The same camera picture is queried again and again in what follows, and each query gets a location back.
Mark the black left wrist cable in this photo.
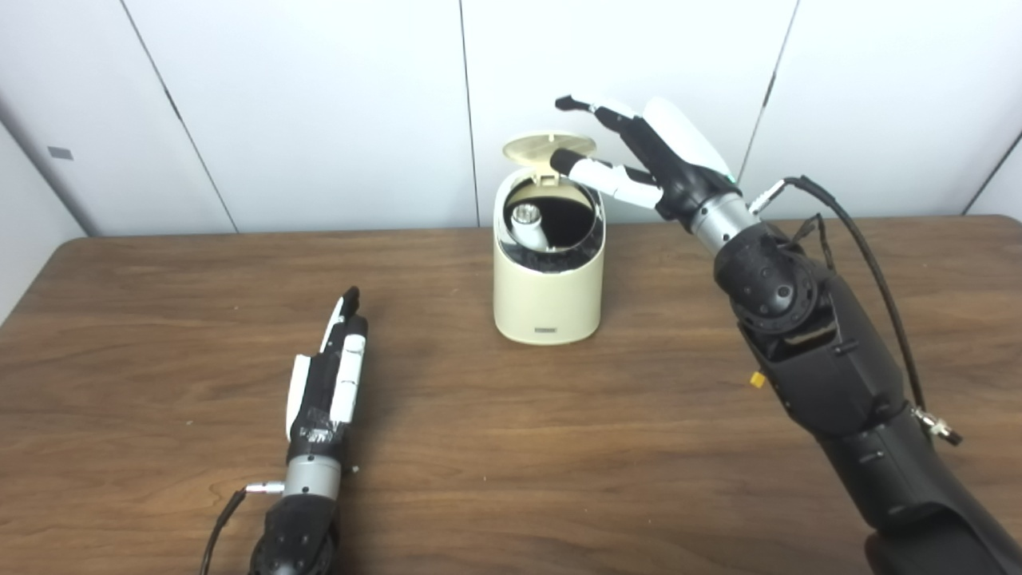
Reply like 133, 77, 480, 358
200, 481, 286, 575

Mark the thin black right arm wire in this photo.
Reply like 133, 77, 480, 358
790, 212, 835, 272

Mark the black bin liner bag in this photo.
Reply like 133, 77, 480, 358
503, 182, 600, 272

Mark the cream-colored bin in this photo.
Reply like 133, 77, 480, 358
493, 133, 607, 347

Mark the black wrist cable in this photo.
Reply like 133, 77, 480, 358
200, 481, 286, 575
751, 176, 963, 446

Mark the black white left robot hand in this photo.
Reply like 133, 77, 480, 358
285, 287, 370, 464

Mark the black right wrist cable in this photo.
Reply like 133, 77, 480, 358
751, 176, 963, 446

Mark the small white plastic bottle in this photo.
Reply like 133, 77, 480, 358
509, 203, 552, 250

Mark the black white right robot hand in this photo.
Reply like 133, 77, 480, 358
551, 95, 739, 224

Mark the cream round bin lid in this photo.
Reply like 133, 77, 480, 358
502, 133, 597, 187

